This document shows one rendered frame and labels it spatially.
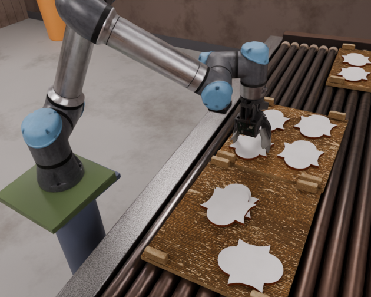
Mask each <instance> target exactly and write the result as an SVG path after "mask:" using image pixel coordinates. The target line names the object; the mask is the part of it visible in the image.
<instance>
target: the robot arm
mask: <svg viewBox="0 0 371 297"><path fill-rule="evenodd" d="M114 1H115V0H55V6H56V9H57V12H58V14H59V16H60V17H61V19H62V20H63V21H64V22H65V24H66V26H65V32H64V37H63V40H62V46H61V52H60V55H59V61H58V66H57V72H56V76H55V81H54V84H52V85H50V86H49V87H48V90H47V95H46V99H45V104H44V106H43V107H42V108H40V109H37V110H35V111H34V112H33V113H29V114H28V115H27V116H26V117H25V118H24V120H23V122H22V124H21V131H22V136H23V139H24V141H25V142H26V144H27V146H28V148H29V150H30V152H31V154H32V157H33V159H34V161H35V164H36V165H37V182H38V184H39V186H40V188H41V189H43V190H45V191H47V192H63V191H65V190H68V189H70V188H72V187H74V186H75V185H76V184H78V183H79V182H80V181H81V179H82V178H83V176H84V166H83V164H82V162H81V160H80V159H79V158H78V157H77V156H76V155H75V154H74V153H73V152H72V149H71V146H70V144H69V141H68V139H69V137H70V135H71V133H72V131H73V129H74V127H75V125H76V124H77V122H78V120H79V118H80V117H81V116H82V114H83V112H84V107H85V102H84V100H85V95H84V93H83V92H82V88H83V85H84V81H85V77H86V74H87V70H88V66H89V63H90V59H91V55H92V51H93V48H94V44H96V45H100V44H105V45H107V46H109V47H111V48H112V49H114V50H116V51H118V52H120V53H122V54H124V55H126V56H127V57H129V58H131V59H133V60H134V61H136V62H139V63H140V64H142V65H144V66H146V67H148V68H149V69H151V70H153V71H155V72H157V73H159V74H161V75H163V76H165V77H166V78H168V79H170V80H172V81H174V82H175V83H177V84H180V85H181V86H183V87H185V88H187V89H189V90H190V91H192V92H194V93H196V94H198V95H200V96H201V98H202V101H203V103H204V105H205V106H206V107H207V108H209V109H211V110H216V111H217V110H222V109H224V108H226V107H227V106H228V105H229V103H230V101H231V95H232V93H233V88H232V78H240V100H241V103H240V112H239V114H238V115H237V116H236V118H235V119H234V130H233V136H232V138H231V139H230V140H232V139H233V144H234V143H235V142H236V141H237V140H238V138H239V135H241V134H242V135H245V136H250V137H254V138H256V137H257V135H258V134H260V136H261V147H262V149H266V151H267V153H268V152H269V151H270V147H271V125H270V123H269V121H268V119H267V117H265V116H266V115H265V113H264V111H262V110H267V109H268V107H269V102H266V101H265V100H264V96H265V94H266V91H267V87H266V81H267V69H268V63H269V48H268V46H267V45H266V44H264V43H262V42H256V41H253V42H247V43H245V44H243V46H242V48H241V51H222V52H215V51H210V52H202V53H201V54H200V55H199V58H198V60H196V59H195V58H193V57H191V56H189V55H187V54H186V53H184V52H182V51H180V50H179V49H177V48H175V47H174V46H172V45H170V44H168V43H166V42H165V41H163V40H161V39H159V38H158V37H156V36H154V35H153V34H151V33H149V32H147V31H146V30H144V29H142V28H140V27H138V26H137V25H135V24H133V23H132V22H130V21H128V20H126V19H125V18H123V17H121V16H119V15H117V13H116V10H115V8H114V7H113V6H111V4H112V3H113V2H114ZM260 127H261V129H260ZM259 129H260V130H259Z"/></svg>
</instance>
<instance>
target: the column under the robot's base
mask: <svg viewBox="0 0 371 297"><path fill-rule="evenodd" d="M101 166H102V165H101ZM103 167H105V166H103ZM106 168H107V167H106ZM108 169H109V168H108ZM110 170H111V169H110ZM112 171H114V170H112ZM114 172H115V174H116V178H117V179H116V181H117V180H118V179H119V178H120V177H121V175H120V173H119V172H117V171H114ZM116 181H115V182H116ZM115 182H113V183H112V184H111V185H110V186H112V185H113V184H114V183H115ZM110 186H109V187H110ZM109 187H107V188H106V189H105V190H104V191H103V192H102V193H101V194H103V193H104V192H105V191H106V190H107V189H108V188H109ZM101 194H99V195H98V196H97V197H96V198H98V197H99V196H100V195H101ZM96 198H95V199H94V200H93V201H92V202H90V203H89V204H88V205H87V206H85V207H84V208H83V209H82V210H81V211H80V212H79V213H78V214H76V215H75V216H74V217H73V218H72V219H71V220H70V221H69V222H67V223H66V224H65V225H64V226H63V227H62V228H60V230H58V231H57V232H56V236H57V238H58V241H59V243H60V245H61V248H62V251H63V253H64V255H65V258H66V260H67V262H68V265H69V268H70V270H71V272H72V275H74V273H75V272H76V271H77V270H78V269H79V267H80V266H81V265H82V264H83V263H84V262H85V260H86V259H87V257H89V255H90V254H91V253H92V252H93V250H94V249H95V248H96V247H97V246H98V244H99V243H100V242H101V241H102V240H103V238H104V237H105V236H106V233H105V229H104V225H103V223H102V219H101V215H100V211H99V208H98V205H97V201H96Z"/></svg>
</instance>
